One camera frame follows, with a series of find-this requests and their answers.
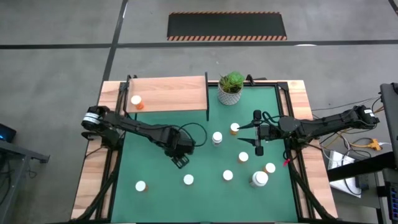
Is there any green table mat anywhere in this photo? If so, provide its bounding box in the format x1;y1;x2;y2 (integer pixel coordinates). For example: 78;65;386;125
110;85;299;223

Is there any black device blue light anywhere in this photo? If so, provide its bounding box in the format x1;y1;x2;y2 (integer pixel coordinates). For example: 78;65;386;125
0;123;17;143

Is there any large white bottle purple label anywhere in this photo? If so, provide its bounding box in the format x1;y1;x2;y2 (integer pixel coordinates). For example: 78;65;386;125
248;170;269;189

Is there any black hazard-striped floor mat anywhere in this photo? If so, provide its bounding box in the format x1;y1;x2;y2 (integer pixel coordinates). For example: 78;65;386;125
166;11;288;42

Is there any wooden shelf black metal frame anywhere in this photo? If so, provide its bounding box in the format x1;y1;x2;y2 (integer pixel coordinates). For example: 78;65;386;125
123;72;210;122

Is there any black aluminium table frame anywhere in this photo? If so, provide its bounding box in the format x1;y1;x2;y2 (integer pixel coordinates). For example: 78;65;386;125
70;74;340;224

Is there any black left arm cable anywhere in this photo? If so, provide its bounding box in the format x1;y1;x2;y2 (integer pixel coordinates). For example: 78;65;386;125
178;122;208;147

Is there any black desk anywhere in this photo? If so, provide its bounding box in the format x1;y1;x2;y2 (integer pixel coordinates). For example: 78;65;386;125
0;138;50;215
326;151;398;224

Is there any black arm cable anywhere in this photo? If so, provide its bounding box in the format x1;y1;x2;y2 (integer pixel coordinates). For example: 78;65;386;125
262;111;282;125
178;122;208;147

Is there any dark grey monitor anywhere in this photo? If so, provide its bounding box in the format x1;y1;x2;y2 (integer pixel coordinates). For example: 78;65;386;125
379;82;398;152

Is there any succulent plant white patterned pot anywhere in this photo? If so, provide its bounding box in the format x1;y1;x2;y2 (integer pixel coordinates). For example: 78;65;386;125
216;71;246;106

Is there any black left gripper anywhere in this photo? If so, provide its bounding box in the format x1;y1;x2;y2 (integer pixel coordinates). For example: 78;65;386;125
161;126;196;169

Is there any white aspirin bottle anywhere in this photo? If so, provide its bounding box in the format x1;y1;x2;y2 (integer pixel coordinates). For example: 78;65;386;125
211;131;223;147

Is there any yellow power cord splitter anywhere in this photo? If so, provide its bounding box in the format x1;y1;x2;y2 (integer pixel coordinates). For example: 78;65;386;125
349;138;382;152

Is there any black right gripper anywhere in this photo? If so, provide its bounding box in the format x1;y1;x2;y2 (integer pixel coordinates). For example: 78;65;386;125
237;109;282;157

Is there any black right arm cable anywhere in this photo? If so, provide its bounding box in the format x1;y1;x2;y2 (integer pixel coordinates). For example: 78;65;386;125
262;111;282;125

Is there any black floor cable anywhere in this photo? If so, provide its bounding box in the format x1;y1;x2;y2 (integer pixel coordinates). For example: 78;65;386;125
312;95;382;112

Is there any white paper sheet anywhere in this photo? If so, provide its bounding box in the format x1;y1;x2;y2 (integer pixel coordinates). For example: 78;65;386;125
322;150;363;198

